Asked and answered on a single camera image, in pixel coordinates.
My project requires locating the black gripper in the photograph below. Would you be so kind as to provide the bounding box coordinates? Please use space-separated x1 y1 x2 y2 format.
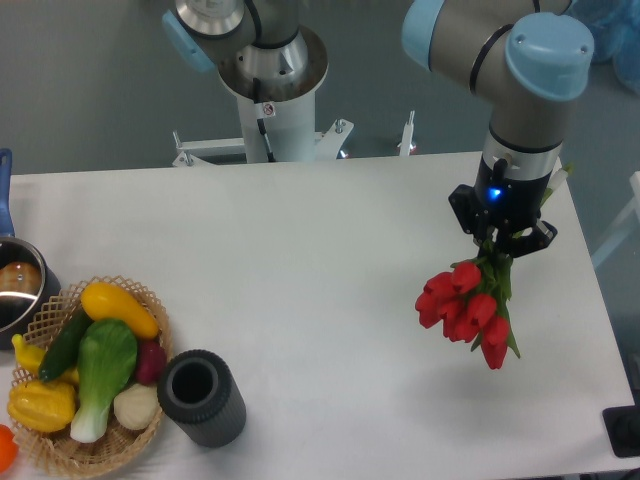
448 157 557 258

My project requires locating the red tulip bouquet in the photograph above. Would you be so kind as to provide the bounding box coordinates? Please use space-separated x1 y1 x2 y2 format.
415 237 521 370

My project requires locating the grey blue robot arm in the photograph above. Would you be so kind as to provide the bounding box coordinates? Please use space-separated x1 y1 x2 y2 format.
162 1 594 258

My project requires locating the dark grey ribbed vase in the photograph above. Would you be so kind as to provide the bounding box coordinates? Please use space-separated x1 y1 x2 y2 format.
157 349 247 448

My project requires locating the blue plastic bag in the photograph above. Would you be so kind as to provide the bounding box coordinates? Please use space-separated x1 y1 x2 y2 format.
569 0 639 95

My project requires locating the black device at edge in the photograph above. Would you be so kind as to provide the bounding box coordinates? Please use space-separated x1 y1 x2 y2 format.
602 406 639 458

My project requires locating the red radish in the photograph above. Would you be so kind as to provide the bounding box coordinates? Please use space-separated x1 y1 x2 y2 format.
134 340 167 385

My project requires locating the yellow squash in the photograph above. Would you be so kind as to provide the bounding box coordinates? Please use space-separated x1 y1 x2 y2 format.
80 282 160 340

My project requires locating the beige garlic bulb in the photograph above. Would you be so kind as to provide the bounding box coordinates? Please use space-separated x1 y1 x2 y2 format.
113 384 159 431

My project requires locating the green bok choy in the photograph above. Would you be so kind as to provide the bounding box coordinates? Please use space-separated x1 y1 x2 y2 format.
70 319 137 444

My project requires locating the green cucumber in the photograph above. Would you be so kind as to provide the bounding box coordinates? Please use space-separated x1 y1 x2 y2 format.
38 308 93 382

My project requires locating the small yellow gourd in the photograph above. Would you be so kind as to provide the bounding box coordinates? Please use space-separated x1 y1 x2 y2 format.
11 333 80 385

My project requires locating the yellow bell pepper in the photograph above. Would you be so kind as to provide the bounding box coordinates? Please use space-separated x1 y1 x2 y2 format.
7 380 76 433

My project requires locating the woven wicker basket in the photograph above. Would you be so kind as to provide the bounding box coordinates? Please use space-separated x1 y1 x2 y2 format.
10 276 173 479

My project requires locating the orange pepper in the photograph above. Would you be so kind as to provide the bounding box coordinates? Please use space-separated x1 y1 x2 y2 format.
0 424 19 473

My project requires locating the white frame at right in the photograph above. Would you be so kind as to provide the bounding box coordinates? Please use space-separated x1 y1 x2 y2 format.
591 171 639 269

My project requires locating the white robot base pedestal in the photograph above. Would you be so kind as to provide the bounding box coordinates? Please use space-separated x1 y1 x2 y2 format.
173 26 354 166

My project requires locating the black base cable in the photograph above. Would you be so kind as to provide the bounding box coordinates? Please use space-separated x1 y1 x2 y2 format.
251 77 277 164

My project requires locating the blue handled steel pot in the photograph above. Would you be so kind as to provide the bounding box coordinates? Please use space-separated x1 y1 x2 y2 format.
1 148 60 351

